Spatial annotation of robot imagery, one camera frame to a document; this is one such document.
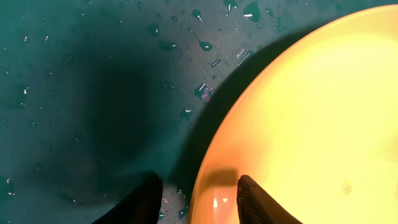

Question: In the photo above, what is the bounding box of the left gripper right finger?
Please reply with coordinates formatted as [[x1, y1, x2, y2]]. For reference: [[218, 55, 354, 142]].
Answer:
[[236, 175, 302, 224]]

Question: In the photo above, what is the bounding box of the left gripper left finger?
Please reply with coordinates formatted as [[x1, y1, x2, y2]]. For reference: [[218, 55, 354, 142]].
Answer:
[[93, 172, 163, 224]]

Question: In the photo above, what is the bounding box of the yellow plate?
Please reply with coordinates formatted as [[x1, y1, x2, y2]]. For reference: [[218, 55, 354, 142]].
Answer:
[[188, 4, 397, 224]]

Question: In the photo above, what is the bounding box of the blue plastic tray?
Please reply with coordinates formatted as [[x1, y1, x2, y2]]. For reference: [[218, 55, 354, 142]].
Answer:
[[1, 0, 381, 223]]

